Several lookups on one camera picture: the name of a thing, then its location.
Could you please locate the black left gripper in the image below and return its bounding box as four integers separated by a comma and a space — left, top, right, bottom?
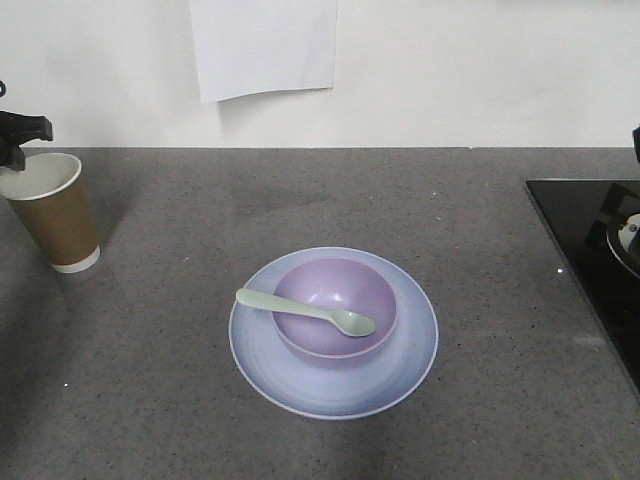
1, 111, 53, 171

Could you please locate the white paper wall sign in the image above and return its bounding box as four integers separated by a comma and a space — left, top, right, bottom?
189, 0, 338, 103

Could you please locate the pale green plastic spoon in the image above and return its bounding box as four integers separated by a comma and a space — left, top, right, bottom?
235, 288, 376, 337

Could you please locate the silver stove burner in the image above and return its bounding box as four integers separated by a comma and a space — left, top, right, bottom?
606, 213, 639, 278

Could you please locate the black glass gas stove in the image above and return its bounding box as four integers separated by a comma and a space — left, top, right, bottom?
526, 178, 639, 384

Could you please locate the light blue plastic plate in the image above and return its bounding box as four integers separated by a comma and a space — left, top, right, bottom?
228, 247, 439, 420

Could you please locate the lilac plastic bowl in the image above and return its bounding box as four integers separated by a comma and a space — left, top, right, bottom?
271, 256, 400, 371

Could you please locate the brown paper cup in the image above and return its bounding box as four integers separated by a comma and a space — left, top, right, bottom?
1, 153, 101, 274

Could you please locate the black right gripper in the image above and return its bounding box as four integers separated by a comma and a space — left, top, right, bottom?
632, 125, 640, 163

